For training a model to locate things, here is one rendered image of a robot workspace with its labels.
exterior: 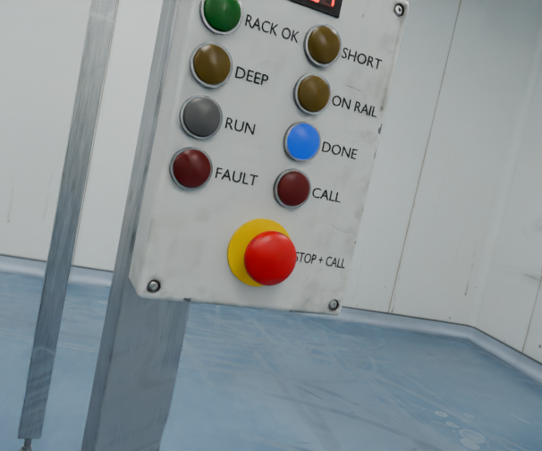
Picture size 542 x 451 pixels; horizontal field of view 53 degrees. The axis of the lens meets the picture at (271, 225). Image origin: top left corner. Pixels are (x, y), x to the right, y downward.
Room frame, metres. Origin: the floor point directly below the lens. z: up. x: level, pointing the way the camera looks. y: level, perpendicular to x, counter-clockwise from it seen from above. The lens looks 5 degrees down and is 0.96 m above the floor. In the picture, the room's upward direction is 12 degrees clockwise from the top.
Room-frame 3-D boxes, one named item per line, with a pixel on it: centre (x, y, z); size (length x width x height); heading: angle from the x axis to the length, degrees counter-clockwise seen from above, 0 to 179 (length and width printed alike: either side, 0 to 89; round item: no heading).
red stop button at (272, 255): (0.40, 0.00, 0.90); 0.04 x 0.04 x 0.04; 25
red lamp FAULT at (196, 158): (0.37, 0.06, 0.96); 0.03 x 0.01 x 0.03; 115
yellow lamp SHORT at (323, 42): (0.41, -0.01, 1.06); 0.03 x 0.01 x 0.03; 115
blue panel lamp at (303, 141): (0.41, -0.01, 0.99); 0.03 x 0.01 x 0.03; 115
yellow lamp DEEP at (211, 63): (0.37, 0.06, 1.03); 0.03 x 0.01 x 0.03; 115
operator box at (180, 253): (0.43, 0.02, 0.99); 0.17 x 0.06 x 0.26; 115
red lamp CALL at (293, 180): (0.41, -0.01, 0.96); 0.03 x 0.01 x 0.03; 115
